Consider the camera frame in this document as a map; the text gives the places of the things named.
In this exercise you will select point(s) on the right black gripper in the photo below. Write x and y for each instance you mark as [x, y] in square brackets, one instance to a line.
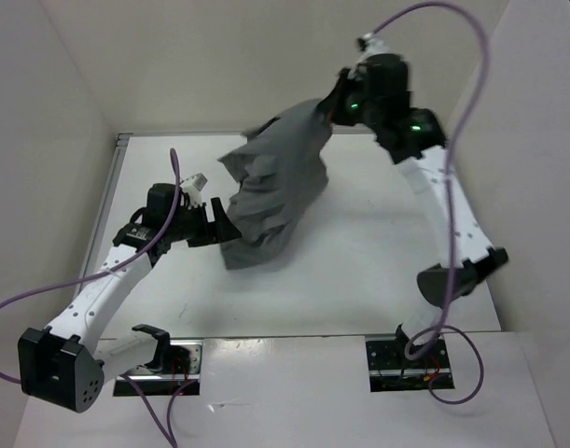
[331, 104]

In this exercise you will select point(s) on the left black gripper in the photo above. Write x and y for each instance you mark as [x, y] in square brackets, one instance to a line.
[220, 230]

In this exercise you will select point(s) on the grey pleated skirt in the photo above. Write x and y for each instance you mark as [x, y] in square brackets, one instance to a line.
[280, 173]

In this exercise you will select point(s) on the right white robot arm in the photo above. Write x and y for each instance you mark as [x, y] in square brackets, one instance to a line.
[417, 146]

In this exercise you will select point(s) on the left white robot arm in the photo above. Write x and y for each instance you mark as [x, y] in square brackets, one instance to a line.
[64, 363]

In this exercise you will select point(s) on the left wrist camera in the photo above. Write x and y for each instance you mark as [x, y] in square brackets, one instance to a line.
[194, 183]

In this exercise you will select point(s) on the aluminium table edge rail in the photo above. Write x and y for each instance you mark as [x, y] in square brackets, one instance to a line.
[97, 233]

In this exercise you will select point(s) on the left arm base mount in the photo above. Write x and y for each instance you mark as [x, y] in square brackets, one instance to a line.
[181, 375]

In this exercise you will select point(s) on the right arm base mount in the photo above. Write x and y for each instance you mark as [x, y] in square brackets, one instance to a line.
[389, 371]

